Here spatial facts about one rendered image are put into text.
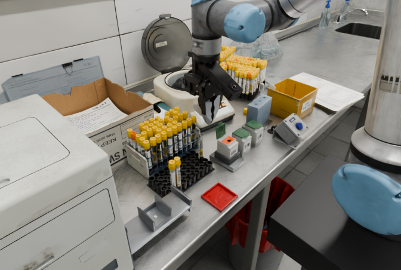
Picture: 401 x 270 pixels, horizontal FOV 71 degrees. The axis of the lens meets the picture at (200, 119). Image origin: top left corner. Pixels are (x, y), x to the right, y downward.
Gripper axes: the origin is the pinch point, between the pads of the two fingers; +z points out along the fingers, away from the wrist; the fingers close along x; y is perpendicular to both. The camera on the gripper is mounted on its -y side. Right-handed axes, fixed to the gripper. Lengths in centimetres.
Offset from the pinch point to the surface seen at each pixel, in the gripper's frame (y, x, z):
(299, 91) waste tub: -5.4, -45.3, 4.6
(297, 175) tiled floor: 9, -105, 99
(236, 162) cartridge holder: -9.7, -0.2, 9.8
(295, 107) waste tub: -10.3, -32.3, 4.7
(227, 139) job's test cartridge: -6.2, -0.2, 3.5
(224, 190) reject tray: -13.7, 9.7, 11.0
